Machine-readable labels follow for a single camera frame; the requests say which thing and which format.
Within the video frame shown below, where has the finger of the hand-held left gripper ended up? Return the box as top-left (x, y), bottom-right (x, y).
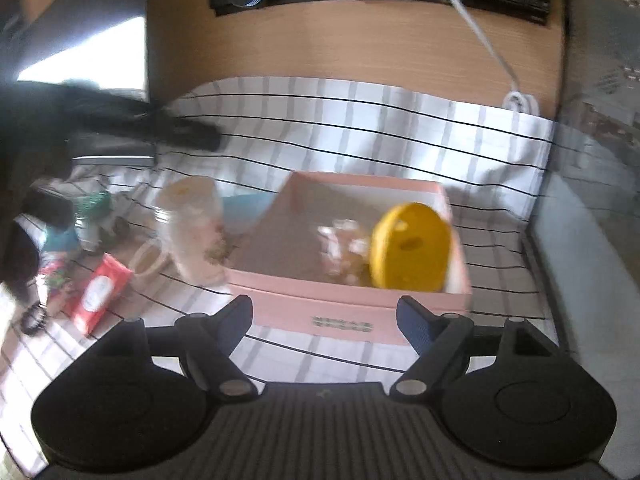
top-left (70, 87), bottom-right (222, 153)

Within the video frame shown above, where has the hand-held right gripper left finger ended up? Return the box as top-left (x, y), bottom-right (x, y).
top-left (122, 295), bottom-right (257, 403)

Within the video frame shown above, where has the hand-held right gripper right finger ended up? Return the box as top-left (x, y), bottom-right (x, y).
top-left (390, 295), bottom-right (558, 402)

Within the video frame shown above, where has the pink cardboard box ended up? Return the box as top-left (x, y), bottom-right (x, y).
top-left (223, 170), bottom-right (474, 347)

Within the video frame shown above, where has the yellow perforated ball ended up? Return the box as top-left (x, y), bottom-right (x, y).
top-left (369, 202), bottom-right (454, 293)

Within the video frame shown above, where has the clear plastic bag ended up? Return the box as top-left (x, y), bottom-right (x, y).
top-left (154, 175), bottom-right (227, 287)

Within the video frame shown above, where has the clear snack packet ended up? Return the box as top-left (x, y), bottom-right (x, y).
top-left (316, 217), bottom-right (375, 285)

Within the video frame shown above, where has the light blue plastic bag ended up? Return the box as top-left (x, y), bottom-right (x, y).
top-left (221, 194), bottom-right (277, 237)

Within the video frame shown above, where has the red snack packet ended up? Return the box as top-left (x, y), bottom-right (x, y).
top-left (69, 254), bottom-right (135, 337)

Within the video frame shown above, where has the colourful printed packet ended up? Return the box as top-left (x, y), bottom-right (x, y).
top-left (36, 255), bottom-right (77, 307)

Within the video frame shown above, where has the green lid jar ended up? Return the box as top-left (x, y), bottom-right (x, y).
top-left (74, 191), bottom-right (115, 253)

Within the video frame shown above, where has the white checked tablecloth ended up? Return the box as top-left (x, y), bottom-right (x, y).
top-left (0, 76), bottom-right (567, 461)

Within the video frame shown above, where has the black bead bracelet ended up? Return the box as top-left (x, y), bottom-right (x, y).
top-left (20, 304), bottom-right (49, 334)

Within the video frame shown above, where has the white plug with cable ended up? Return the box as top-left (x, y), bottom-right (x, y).
top-left (431, 0), bottom-right (542, 117)

